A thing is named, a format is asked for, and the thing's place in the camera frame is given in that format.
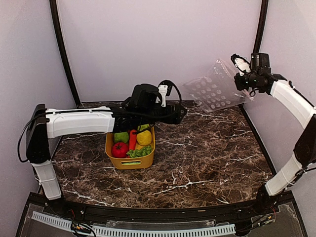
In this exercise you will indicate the green toy grapes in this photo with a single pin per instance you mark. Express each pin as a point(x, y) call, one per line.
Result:
point(139, 153)

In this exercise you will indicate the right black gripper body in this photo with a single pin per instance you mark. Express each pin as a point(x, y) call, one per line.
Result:
point(251, 82)

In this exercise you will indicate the black front rail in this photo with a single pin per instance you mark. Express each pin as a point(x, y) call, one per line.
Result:
point(233, 213)

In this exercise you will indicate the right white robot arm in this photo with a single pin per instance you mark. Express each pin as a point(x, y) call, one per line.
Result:
point(301, 131)

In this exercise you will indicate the green toy pear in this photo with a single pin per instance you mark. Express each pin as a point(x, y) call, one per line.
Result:
point(143, 127)

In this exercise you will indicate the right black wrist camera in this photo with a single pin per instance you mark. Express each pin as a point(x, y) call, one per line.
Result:
point(259, 64)

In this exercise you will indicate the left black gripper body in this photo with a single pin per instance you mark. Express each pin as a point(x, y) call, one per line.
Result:
point(149, 116)

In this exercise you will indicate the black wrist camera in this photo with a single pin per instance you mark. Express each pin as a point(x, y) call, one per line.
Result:
point(146, 96)
point(259, 64)

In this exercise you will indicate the green toy apple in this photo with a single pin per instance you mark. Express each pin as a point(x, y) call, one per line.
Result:
point(121, 137)

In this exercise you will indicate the orange toy carrot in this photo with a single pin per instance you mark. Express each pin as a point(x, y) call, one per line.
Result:
point(132, 139)

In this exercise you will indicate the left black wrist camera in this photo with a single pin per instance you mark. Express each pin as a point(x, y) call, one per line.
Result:
point(146, 96)

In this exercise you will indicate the yellow plastic basket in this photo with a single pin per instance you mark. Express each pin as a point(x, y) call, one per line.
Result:
point(130, 163)

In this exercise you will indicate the white slotted cable duct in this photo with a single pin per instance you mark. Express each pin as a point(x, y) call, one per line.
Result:
point(136, 229)

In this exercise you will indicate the red toy tomato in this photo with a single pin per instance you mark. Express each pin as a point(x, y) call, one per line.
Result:
point(119, 150)

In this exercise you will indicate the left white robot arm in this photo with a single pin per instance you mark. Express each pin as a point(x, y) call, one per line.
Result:
point(46, 124)

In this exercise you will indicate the yellow toy lemon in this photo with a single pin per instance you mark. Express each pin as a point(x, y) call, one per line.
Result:
point(144, 138)

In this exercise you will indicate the clear dotted zip bag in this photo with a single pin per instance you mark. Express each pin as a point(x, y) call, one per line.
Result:
point(217, 90)

